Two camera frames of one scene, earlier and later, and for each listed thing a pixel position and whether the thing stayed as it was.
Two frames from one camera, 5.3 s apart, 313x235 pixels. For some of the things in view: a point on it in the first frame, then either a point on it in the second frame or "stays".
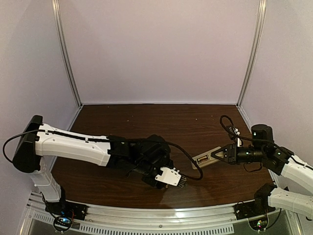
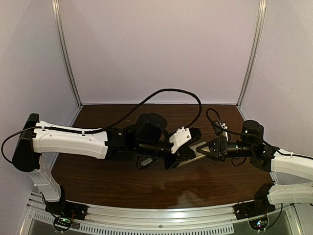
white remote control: (207, 158) to (196, 156)
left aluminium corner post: (55, 14) stays
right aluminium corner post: (253, 63) stays
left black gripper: (158, 186) to (186, 151)
